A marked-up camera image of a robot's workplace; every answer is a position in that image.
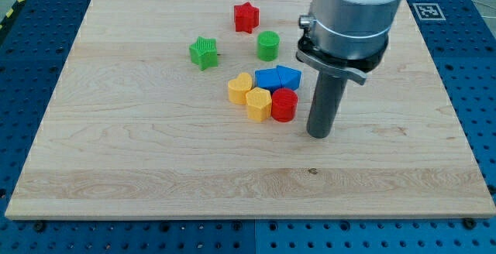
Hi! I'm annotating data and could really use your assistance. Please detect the light wooden board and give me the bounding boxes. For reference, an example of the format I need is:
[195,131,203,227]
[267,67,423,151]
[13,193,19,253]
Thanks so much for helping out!
[5,0,495,221]

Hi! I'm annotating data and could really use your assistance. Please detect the red cylinder block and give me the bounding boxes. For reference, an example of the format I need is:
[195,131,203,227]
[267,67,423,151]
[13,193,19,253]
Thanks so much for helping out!
[271,88,298,122]

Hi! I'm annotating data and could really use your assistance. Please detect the yellow hexagon block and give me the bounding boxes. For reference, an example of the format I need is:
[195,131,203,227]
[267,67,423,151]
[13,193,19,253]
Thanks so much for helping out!
[246,88,272,122]

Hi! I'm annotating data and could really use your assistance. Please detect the red star block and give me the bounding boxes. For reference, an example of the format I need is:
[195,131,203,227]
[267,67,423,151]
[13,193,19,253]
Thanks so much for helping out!
[233,2,260,34]

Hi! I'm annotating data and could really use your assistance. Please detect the white fiducial marker tag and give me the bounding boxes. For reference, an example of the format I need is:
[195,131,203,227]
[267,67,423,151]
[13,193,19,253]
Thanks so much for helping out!
[412,2,446,21]

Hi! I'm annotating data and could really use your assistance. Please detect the green cylinder block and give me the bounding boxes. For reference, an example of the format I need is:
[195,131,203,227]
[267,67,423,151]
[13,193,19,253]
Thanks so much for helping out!
[257,31,280,61]

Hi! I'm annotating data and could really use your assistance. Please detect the blue pentagon block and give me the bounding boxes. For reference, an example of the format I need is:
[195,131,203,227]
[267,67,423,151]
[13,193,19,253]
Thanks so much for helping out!
[276,65,301,91]

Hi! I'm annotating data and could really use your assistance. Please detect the green star block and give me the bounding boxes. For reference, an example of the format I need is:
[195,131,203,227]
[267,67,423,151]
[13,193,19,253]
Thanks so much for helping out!
[189,36,219,70]

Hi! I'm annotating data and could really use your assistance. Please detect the yellow heart block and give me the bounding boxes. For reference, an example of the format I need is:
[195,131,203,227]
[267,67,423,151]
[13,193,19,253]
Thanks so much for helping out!
[228,72,253,105]

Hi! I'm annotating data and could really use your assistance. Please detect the blue cube block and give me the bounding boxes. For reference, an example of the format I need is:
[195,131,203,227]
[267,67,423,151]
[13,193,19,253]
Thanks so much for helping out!
[255,68,281,93]

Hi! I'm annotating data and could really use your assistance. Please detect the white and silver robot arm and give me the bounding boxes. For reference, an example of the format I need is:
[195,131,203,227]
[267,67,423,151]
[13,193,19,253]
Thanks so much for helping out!
[296,0,401,85]

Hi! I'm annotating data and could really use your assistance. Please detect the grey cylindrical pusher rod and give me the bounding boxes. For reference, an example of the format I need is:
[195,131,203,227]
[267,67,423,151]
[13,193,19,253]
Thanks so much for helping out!
[306,72,346,139]

